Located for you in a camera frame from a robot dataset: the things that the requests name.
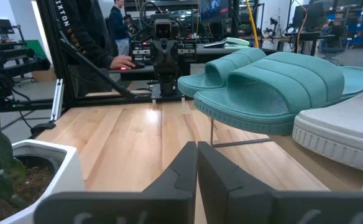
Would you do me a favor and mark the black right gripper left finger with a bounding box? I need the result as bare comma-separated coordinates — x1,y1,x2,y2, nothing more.
34,141,198,224

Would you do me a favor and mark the grey desk calculator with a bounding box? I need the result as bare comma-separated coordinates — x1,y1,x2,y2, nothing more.
203,39,229,49

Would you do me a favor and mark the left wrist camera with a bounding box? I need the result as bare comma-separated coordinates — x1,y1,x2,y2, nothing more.
154,19,172,40

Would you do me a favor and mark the yellow hose with black foot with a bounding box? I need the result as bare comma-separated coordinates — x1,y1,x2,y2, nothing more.
245,0,260,49

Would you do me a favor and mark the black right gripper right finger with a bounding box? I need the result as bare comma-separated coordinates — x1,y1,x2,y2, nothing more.
198,141,363,224

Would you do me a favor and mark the black desk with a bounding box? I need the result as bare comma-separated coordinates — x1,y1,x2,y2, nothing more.
108,43,278,82

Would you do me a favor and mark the mint green stapler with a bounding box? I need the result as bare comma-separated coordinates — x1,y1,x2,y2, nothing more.
224,37,250,50

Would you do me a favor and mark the computer monitor blue screen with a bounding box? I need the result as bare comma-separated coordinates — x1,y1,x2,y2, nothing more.
199,0,232,22

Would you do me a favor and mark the person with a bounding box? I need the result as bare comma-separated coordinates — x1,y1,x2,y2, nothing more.
109,0,131,57
321,15,347,57
53,0,136,98

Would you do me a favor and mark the black equipment table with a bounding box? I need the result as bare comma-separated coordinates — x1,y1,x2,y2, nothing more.
0,42,51,110

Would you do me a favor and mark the person's hand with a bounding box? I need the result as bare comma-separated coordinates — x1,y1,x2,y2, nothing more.
109,55,136,70

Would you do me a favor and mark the white plant pot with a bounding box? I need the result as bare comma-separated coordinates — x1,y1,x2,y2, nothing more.
0,139,85,224

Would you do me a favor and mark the black aluminium rig frame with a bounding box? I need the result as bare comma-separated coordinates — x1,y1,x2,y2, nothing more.
1,0,185,123

